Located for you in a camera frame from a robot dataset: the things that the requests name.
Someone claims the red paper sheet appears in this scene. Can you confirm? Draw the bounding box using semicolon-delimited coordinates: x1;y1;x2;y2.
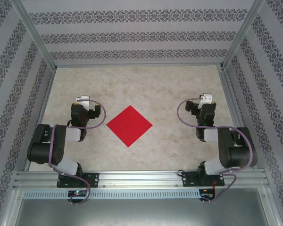
106;105;154;148

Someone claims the grey metal sheet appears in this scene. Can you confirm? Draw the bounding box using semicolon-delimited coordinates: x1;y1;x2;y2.
13;198;274;226

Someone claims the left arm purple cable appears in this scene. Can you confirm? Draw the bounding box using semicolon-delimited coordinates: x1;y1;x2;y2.
48;98;107;205

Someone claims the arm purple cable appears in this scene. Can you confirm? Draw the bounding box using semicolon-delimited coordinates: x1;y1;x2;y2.
176;97;256;204
48;98;107;205

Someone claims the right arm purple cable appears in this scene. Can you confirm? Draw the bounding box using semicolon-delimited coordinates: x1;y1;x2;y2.
176;97;256;204

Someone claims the aluminium table side rail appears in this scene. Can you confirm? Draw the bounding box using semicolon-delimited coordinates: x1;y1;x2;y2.
218;65;259;170
23;67;58;172

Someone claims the aluminium frame cross bar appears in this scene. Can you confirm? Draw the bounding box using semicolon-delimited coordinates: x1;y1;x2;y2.
54;62;225;69

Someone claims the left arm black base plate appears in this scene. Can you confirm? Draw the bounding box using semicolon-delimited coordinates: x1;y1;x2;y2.
57;172;100;189

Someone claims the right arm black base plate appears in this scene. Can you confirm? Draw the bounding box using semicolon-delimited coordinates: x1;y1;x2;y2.
181;171;226;188

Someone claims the aluminium frame post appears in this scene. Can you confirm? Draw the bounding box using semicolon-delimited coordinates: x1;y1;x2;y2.
220;0;266;71
10;0;57;71

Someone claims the aluminium mounting rail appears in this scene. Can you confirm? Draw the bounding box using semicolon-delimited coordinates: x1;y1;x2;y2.
13;170;271;189

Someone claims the slotted grey cable duct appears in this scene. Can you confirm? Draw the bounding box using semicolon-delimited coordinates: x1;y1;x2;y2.
23;189;203;199

